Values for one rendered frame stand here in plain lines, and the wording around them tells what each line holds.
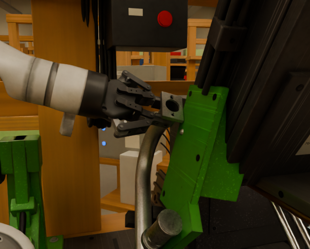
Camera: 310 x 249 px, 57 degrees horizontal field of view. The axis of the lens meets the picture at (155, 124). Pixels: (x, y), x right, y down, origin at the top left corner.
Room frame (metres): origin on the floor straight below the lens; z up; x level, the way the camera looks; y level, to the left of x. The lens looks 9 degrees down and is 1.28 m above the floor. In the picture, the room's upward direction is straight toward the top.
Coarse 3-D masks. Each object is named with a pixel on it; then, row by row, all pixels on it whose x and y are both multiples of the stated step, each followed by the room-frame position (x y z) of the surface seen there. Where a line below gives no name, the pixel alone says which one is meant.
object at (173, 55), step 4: (140, 52) 9.76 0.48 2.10; (172, 52) 9.93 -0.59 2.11; (176, 52) 9.95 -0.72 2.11; (180, 52) 9.96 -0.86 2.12; (184, 52) 10.21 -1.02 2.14; (196, 52) 10.03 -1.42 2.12; (200, 52) 10.05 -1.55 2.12; (172, 56) 9.82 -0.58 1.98; (176, 56) 9.84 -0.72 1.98; (180, 56) 9.86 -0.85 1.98; (184, 56) 9.88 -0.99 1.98; (196, 68) 10.04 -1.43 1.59; (184, 76) 9.96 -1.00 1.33
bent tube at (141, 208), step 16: (160, 96) 0.50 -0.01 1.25; (176, 96) 0.51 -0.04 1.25; (160, 112) 0.48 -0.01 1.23; (176, 112) 0.48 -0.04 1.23; (160, 128) 0.51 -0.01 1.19; (144, 144) 0.54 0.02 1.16; (144, 160) 0.54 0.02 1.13; (144, 176) 0.52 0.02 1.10; (144, 192) 0.50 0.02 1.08; (144, 208) 0.47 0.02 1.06; (144, 224) 0.45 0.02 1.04
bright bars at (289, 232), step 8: (272, 208) 0.42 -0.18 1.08; (280, 208) 0.42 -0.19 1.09; (280, 216) 0.41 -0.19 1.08; (296, 216) 0.41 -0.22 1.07; (280, 224) 0.40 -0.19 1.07; (288, 224) 0.40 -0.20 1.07; (296, 224) 0.41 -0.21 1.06; (288, 232) 0.39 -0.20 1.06; (304, 232) 0.39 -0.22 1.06; (288, 240) 0.39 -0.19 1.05; (296, 240) 0.38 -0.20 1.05; (304, 240) 0.39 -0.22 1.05; (296, 248) 0.37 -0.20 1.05
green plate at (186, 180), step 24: (192, 96) 0.48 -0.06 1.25; (216, 96) 0.40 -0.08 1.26; (192, 120) 0.45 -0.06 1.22; (216, 120) 0.39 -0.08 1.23; (192, 144) 0.43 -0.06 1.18; (216, 144) 0.40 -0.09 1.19; (168, 168) 0.48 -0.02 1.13; (192, 168) 0.40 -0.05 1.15; (216, 168) 0.40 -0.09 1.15; (168, 192) 0.46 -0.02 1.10; (192, 192) 0.38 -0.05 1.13; (216, 192) 0.40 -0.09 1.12
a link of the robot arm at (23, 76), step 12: (0, 48) 0.41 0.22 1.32; (12, 48) 0.43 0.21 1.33; (0, 60) 0.40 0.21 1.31; (12, 60) 0.41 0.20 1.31; (24, 60) 0.42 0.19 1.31; (36, 60) 0.43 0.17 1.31; (0, 72) 0.40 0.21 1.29; (12, 72) 0.41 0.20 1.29; (24, 72) 0.41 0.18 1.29; (36, 72) 0.42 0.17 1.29; (48, 72) 0.42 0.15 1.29; (12, 84) 0.41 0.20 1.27; (24, 84) 0.41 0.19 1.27; (36, 84) 0.42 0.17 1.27; (12, 96) 0.43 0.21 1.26; (24, 96) 0.42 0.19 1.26; (36, 96) 0.42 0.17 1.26
